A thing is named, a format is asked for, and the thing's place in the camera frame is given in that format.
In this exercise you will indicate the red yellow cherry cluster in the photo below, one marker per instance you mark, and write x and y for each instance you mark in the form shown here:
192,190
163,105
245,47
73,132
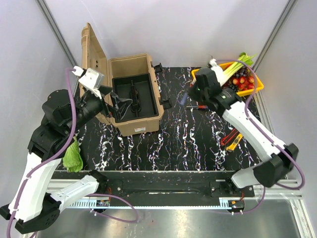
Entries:
243,83

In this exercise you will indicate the yellow plastic tray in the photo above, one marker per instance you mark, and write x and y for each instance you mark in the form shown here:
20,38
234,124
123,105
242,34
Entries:
212,76

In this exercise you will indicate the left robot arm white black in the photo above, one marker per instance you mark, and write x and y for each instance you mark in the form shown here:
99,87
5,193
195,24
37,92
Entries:
33,209

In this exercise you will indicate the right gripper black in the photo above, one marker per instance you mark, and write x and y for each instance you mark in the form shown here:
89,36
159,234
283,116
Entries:
190,93

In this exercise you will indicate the black marble pattern mat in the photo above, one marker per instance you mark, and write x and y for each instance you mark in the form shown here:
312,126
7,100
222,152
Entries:
187,140

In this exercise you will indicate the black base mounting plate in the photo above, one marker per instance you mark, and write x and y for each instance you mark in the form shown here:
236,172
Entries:
165,200

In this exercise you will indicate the tan plastic tool box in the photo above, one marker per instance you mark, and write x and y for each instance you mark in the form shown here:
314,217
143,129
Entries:
94,57

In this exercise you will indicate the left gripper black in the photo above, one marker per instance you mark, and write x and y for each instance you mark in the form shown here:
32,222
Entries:
120,105

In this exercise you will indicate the dark grape bunch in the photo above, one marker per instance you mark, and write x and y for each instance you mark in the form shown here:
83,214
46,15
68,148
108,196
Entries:
241,72

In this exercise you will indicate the yellow utility knife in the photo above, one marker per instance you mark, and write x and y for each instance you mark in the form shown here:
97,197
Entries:
234,144

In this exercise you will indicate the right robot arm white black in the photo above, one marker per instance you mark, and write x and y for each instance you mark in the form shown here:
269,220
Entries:
277,157

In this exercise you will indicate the napa cabbage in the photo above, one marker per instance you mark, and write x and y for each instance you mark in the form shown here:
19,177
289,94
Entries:
72,160

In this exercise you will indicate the small blue red screwdriver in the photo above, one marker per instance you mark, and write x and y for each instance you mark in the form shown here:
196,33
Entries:
199,107

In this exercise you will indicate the black tool box tray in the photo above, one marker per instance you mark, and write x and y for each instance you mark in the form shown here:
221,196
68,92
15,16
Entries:
139,89

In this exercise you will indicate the leek with green leaves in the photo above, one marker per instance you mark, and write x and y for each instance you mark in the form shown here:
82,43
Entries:
235,66

